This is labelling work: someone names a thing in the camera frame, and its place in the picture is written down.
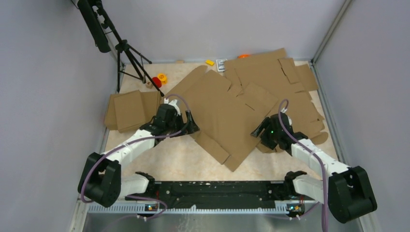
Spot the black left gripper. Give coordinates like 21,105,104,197
165,110,199,138

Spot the large cardboard box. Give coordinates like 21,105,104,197
166,65,278,172

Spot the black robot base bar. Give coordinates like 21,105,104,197
139,181,310,209

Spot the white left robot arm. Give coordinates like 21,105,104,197
78,100,199,207

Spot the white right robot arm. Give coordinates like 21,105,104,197
251,113,378,223

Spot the folded cardboard box at left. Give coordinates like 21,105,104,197
104,90,161,133

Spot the stack of flat cardboard blanks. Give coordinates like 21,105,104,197
224,48,329,145

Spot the yellow round toy block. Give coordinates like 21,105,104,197
157,73,168,85

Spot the small wooden letter cube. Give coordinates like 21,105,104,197
146,82,153,89

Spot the yellow rectangular block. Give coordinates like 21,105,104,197
205,59,215,66

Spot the small printed card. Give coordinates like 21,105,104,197
216,58,227,72

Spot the orange round object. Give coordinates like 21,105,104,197
237,54,250,58

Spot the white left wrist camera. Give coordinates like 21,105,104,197
164,98,181,115

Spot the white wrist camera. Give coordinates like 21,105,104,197
280,108,293,126
164,98,181,115

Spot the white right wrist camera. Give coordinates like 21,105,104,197
280,108,293,126

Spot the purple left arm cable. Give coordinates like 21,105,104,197
80,93,191,204

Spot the black camera tripod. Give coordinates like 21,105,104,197
72,0,164,97

